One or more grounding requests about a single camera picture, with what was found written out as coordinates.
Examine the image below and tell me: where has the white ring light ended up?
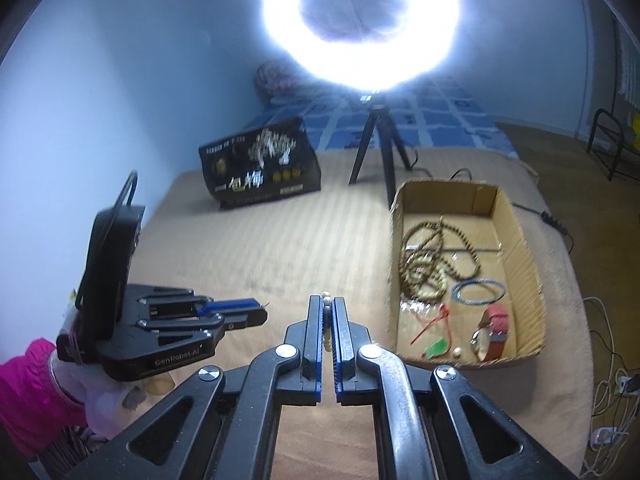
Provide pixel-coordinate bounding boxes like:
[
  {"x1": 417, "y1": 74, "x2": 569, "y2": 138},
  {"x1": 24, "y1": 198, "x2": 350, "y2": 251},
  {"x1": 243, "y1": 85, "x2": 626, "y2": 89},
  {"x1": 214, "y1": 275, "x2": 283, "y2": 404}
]
[{"x1": 260, "y1": 0, "x2": 462, "y2": 92}]

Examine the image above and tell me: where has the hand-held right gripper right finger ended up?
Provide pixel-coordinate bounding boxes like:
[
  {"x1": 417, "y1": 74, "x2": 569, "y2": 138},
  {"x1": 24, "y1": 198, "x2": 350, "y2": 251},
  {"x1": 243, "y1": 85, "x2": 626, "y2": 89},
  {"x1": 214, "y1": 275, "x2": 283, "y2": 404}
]
[{"x1": 330, "y1": 296, "x2": 581, "y2": 480}]

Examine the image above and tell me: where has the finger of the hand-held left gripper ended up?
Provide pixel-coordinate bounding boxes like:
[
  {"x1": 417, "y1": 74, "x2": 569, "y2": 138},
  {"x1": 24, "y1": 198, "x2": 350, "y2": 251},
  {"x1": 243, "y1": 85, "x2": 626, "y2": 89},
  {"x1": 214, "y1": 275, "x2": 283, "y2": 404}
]
[
  {"x1": 192, "y1": 292, "x2": 262, "y2": 317},
  {"x1": 202, "y1": 307, "x2": 268, "y2": 333}
]

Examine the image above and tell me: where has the person's left hand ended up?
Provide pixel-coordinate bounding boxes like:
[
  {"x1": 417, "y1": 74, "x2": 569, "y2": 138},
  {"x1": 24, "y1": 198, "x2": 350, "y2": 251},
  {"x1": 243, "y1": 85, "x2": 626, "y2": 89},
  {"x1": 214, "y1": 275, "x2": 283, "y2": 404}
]
[{"x1": 52, "y1": 360, "x2": 148, "y2": 436}]

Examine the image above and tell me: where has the black clothes rack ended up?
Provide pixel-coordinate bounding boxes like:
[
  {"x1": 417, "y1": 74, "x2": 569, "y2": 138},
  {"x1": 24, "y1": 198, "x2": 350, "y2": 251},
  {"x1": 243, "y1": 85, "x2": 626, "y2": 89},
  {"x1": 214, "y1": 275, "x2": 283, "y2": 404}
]
[{"x1": 586, "y1": 107, "x2": 640, "y2": 183}]

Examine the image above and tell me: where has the cream bead bracelet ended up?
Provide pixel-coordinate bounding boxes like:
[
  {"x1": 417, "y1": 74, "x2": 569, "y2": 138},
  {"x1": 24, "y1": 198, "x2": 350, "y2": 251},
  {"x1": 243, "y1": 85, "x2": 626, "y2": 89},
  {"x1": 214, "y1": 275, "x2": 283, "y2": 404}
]
[{"x1": 407, "y1": 255, "x2": 448, "y2": 301}]

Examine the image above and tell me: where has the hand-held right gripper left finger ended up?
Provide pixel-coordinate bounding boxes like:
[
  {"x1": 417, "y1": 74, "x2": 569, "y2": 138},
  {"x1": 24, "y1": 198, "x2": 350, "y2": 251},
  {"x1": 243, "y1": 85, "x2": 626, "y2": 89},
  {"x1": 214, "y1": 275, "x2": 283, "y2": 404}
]
[{"x1": 65, "y1": 295, "x2": 326, "y2": 480}]

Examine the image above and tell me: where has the brown bead necklace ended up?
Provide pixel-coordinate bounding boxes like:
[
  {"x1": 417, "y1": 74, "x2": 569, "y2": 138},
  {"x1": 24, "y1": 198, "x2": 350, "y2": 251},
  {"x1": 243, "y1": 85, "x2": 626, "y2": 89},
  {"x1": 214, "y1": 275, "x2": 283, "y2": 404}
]
[{"x1": 400, "y1": 215, "x2": 482, "y2": 301}]

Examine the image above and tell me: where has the blue bangle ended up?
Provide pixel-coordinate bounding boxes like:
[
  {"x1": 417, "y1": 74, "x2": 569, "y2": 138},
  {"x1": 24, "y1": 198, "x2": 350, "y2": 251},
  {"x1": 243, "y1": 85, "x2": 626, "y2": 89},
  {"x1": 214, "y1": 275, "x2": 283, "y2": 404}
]
[{"x1": 451, "y1": 276, "x2": 506, "y2": 306}]

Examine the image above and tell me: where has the pearl necklace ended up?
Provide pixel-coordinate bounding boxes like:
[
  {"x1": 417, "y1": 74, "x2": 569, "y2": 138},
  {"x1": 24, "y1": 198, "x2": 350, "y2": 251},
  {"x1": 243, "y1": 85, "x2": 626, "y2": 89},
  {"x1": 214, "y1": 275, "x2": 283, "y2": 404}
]
[{"x1": 321, "y1": 291, "x2": 333, "y2": 356}]

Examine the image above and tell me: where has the black tripod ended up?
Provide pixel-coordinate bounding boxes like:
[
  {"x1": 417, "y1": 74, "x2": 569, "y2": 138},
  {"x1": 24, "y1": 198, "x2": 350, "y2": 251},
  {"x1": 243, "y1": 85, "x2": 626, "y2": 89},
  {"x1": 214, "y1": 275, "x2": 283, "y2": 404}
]
[{"x1": 348, "y1": 91, "x2": 418, "y2": 209}]

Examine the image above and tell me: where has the cardboard box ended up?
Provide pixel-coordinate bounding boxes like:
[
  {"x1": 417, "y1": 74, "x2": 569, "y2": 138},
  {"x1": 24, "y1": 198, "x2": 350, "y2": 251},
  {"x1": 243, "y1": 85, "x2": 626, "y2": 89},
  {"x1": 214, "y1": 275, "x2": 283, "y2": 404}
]
[{"x1": 387, "y1": 178, "x2": 546, "y2": 371}]

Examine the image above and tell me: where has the black snack bag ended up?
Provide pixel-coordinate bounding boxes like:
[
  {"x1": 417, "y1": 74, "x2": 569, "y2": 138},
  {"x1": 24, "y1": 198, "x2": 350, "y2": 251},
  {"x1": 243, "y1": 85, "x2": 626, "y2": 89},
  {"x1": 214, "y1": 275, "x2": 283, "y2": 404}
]
[{"x1": 198, "y1": 117, "x2": 322, "y2": 211}]

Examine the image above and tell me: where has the white cable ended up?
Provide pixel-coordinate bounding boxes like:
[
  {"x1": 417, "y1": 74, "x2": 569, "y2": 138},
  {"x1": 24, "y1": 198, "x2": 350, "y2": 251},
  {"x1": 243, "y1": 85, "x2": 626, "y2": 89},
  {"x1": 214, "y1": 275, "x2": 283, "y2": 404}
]
[{"x1": 582, "y1": 297, "x2": 640, "y2": 476}]

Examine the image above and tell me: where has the striped towel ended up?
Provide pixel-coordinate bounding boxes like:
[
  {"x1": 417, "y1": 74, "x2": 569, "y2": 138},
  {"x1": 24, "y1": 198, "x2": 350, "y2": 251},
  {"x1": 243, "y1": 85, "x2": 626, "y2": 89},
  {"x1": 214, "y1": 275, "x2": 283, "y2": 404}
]
[{"x1": 616, "y1": 20, "x2": 638, "y2": 98}]

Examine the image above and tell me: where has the black cable with switch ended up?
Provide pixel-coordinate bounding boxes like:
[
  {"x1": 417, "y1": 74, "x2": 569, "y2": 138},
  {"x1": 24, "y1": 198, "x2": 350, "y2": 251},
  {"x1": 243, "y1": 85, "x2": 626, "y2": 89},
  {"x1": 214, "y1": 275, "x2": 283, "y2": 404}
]
[{"x1": 405, "y1": 145, "x2": 576, "y2": 256}]

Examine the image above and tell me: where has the green pendant with red cord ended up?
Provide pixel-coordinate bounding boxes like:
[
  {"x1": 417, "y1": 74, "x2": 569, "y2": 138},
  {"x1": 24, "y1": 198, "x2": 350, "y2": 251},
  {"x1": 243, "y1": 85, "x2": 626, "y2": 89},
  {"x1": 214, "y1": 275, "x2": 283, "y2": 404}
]
[{"x1": 409, "y1": 304, "x2": 453, "y2": 361}]

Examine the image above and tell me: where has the blue patterned bed sheet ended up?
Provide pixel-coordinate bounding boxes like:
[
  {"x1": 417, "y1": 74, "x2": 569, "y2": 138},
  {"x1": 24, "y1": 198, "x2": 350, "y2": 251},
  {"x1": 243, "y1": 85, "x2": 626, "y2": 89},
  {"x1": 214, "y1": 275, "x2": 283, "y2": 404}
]
[{"x1": 242, "y1": 77, "x2": 518, "y2": 158}]

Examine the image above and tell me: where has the red strap watch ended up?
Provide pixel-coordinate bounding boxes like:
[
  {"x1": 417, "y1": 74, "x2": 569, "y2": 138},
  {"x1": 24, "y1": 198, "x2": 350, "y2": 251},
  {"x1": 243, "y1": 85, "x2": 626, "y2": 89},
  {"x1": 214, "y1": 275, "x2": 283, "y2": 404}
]
[{"x1": 470, "y1": 302, "x2": 511, "y2": 362}]

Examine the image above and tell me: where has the striped grey clothing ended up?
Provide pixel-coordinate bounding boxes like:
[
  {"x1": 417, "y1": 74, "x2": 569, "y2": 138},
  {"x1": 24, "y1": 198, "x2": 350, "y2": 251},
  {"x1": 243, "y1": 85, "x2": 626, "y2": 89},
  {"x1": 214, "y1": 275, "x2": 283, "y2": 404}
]
[{"x1": 42, "y1": 425, "x2": 108, "y2": 480}]

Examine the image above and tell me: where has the folded floral quilt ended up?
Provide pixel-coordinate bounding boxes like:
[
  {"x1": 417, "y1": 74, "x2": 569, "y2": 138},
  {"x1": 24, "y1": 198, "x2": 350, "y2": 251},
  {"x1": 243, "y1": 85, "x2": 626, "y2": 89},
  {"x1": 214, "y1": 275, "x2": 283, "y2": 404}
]
[{"x1": 254, "y1": 60, "x2": 306, "y2": 103}]

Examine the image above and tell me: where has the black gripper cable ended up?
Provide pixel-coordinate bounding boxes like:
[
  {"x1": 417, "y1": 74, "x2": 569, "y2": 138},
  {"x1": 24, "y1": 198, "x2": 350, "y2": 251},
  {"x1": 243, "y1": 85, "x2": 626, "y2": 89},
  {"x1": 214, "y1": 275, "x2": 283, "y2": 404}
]
[{"x1": 112, "y1": 170, "x2": 139, "y2": 211}]

